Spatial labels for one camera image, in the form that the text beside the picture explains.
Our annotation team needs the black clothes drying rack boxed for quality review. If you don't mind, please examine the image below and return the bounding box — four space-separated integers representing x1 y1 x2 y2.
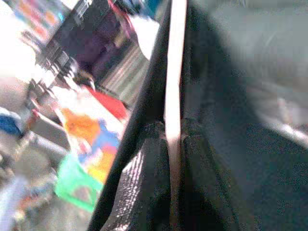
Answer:
21 0 169 102

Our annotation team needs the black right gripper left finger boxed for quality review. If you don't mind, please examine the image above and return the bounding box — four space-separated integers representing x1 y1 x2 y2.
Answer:
96 122 174 231

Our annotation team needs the grey-green leather sofa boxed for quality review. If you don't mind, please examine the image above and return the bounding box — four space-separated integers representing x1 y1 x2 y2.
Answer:
192 0 308 145

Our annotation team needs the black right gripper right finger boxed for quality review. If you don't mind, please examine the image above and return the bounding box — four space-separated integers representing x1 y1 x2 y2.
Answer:
178 120 241 231

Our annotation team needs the green plastic stool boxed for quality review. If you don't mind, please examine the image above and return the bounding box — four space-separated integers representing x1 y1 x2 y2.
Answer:
54 154 104 214

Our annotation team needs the pink printed garment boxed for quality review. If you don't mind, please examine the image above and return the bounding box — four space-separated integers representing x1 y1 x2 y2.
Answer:
51 84 130 183

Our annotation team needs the white garment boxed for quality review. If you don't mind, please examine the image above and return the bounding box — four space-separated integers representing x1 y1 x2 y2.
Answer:
131 16 161 61

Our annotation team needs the pink clothes hanger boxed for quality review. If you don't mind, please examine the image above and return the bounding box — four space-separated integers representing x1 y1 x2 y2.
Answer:
163 0 188 222

